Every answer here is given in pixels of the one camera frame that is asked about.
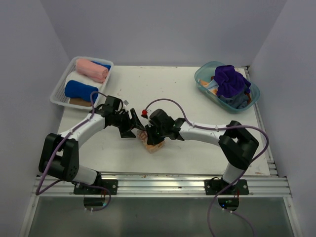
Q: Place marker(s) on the orange blue printed towel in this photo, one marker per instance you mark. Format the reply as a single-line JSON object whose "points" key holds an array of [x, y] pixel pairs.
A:
{"points": [[142, 136]]}

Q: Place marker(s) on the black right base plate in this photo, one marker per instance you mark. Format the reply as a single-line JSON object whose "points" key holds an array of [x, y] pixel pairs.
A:
{"points": [[224, 186]]}

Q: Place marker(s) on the orange towel in tub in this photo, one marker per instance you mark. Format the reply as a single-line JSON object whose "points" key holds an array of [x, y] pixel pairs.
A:
{"points": [[204, 83]]}

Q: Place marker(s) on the pink rolled towel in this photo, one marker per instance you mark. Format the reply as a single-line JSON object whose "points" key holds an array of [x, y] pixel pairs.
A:
{"points": [[94, 71]]}

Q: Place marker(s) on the royal blue towel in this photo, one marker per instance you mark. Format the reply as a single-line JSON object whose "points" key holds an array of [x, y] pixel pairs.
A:
{"points": [[76, 89]]}

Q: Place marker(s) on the aluminium mounting rail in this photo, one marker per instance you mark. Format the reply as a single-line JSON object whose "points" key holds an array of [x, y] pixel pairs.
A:
{"points": [[182, 186]]}

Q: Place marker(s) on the purple towel in tub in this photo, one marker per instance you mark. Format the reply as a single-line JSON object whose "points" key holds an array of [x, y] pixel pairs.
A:
{"points": [[230, 82]]}

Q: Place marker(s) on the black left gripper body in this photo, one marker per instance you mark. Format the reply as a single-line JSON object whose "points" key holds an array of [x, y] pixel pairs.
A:
{"points": [[123, 122]]}

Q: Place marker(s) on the white rolled towel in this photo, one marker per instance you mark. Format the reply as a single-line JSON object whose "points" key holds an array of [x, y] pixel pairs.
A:
{"points": [[82, 79]]}

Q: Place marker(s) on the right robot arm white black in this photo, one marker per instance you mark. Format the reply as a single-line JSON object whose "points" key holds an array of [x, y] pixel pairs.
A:
{"points": [[237, 143]]}

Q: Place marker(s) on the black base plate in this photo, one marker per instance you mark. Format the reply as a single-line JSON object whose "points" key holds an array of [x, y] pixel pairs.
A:
{"points": [[104, 187], [224, 186]]}

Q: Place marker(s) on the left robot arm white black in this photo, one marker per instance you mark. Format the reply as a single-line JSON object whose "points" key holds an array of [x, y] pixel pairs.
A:
{"points": [[60, 154]]}

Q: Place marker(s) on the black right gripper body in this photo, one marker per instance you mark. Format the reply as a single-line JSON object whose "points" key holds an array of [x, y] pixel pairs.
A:
{"points": [[157, 134]]}

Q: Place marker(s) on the white plastic mesh basket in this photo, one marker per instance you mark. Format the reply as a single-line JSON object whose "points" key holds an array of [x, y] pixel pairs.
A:
{"points": [[58, 96]]}

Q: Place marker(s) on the blue rolled towel in basket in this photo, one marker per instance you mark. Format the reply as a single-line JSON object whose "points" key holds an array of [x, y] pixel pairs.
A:
{"points": [[103, 65]]}

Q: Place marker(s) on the teal transparent plastic tub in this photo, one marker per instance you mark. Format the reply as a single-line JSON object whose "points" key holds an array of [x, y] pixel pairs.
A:
{"points": [[207, 72]]}

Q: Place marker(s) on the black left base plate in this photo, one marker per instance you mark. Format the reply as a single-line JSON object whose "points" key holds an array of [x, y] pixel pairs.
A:
{"points": [[104, 187]]}

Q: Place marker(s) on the grey-blue towel in tub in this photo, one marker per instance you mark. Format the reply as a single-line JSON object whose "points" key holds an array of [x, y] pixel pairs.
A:
{"points": [[237, 102]]}

